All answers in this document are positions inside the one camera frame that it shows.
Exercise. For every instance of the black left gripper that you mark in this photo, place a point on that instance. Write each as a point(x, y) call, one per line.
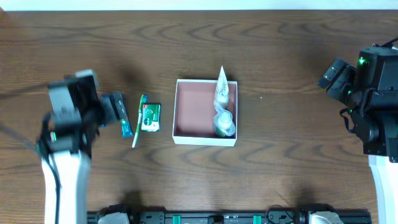
point(116, 106)

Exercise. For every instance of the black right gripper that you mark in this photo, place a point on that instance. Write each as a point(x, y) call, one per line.
point(333, 78)

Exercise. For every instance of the white leaf-print tube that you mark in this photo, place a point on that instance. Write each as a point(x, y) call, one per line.
point(222, 90)

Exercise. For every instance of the clear pump spray bottle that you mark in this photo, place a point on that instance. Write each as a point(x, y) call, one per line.
point(223, 122)

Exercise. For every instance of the blue disposable razor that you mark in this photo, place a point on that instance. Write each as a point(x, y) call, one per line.
point(105, 105)

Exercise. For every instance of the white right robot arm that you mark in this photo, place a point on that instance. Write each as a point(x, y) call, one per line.
point(369, 94)

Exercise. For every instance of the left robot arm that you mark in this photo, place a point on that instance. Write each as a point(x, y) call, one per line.
point(66, 139)

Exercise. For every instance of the red green toothpaste tube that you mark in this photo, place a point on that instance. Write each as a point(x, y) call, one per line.
point(125, 123)

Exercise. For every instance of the green white toothbrush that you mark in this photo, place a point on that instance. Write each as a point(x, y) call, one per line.
point(143, 100)

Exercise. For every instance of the green soap packet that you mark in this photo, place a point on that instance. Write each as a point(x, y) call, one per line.
point(150, 117)

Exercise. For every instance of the white box pink interior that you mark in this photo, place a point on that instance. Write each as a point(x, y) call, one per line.
point(194, 113)

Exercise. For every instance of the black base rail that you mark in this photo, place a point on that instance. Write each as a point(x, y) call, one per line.
point(306, 214)

